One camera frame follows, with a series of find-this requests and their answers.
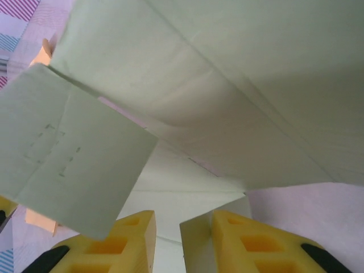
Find green paper box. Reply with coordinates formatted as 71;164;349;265
0;0;364;273

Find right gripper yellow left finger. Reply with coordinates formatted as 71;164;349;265
28;209;158;273

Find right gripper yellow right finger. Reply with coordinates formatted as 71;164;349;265
211;209;354;273

